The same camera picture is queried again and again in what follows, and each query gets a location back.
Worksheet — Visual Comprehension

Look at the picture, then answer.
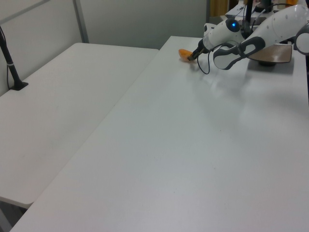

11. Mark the orange bread roll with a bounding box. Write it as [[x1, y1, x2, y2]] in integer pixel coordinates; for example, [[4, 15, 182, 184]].
[[178, 48, 197, 62]]

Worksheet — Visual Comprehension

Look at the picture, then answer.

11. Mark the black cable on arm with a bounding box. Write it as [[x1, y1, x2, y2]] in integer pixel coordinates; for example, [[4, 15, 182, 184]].
[[196, 40, 242, 75]]

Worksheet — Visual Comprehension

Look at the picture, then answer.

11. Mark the brown square ceramic plate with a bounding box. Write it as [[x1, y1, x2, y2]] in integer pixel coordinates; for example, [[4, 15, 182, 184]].
[[248, 44, 294, 67]]

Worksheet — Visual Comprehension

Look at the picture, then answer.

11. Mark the yellow board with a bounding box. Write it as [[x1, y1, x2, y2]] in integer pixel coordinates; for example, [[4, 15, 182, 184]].
[[209, 0, 228, 17]]

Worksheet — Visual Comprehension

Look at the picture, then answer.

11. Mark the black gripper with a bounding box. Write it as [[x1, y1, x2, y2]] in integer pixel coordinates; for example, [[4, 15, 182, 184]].
[[187, 44, 209, 61]]

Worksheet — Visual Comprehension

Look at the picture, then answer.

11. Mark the black vertical pole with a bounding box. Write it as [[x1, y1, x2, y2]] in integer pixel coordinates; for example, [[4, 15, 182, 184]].
[[245, 0, 254, 32]]

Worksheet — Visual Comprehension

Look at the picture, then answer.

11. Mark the black monitor stand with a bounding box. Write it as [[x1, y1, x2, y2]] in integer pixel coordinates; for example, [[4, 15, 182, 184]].
[[255, 0, 274, 13]]

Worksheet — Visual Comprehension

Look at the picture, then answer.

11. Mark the gray partition frame post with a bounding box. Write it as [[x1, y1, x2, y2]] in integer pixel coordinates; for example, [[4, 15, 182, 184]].
[[73, 0, 89, 44]]

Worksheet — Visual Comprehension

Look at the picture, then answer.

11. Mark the black pole stand with base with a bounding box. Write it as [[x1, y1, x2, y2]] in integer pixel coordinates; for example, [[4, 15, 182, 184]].
[[0, 25, 29, 91]]

